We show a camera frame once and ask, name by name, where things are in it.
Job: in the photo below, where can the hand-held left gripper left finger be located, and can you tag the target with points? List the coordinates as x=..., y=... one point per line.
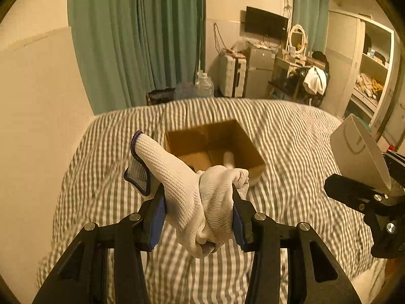
x=157, y=218

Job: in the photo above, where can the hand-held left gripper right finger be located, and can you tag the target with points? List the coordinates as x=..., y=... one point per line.
x=239, y=224

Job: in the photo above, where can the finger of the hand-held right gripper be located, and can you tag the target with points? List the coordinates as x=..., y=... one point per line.
x=387, y=231
x=351, y=188

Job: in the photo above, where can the white paper card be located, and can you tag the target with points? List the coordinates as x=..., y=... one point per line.
x=357, y=152

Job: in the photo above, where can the white knitted work glove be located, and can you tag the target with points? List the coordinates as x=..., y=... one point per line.
x=186, y=190

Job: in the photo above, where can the cardboard box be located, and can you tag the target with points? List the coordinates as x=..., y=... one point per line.
x=243, y=152

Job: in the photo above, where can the white bed sheet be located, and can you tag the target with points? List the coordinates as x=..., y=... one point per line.
x=368, y=283

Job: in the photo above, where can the grey striped blanket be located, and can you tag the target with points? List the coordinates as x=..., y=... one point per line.
x=284, y=139

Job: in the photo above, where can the white cloth on chair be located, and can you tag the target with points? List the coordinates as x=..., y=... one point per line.
x=314, y=80

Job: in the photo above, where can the dark basket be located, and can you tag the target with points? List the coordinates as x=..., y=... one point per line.
x=159, y=96

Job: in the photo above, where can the white open wardrobe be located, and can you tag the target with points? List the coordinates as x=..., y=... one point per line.
x=345, y=53

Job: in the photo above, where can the dressing table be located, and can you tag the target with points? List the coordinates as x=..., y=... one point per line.
x=284, y=69

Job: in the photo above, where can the clear plastic water jug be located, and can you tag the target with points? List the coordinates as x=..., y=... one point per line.
x=204, y=85

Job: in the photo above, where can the silver mini fridge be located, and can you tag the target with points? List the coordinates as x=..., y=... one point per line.
x=258, y=72

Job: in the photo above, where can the silver suitcase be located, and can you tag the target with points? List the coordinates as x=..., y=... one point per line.
x=231, y=76

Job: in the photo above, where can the oval vanity mirror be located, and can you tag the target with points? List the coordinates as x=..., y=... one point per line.
x=296, y=38

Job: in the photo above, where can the teal curtain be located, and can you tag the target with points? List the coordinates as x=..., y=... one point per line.
x=174, y=31
x=311, y=12
x=104, y=38

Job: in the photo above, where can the black wall television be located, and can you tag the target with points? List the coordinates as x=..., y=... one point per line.
x=265, y=22

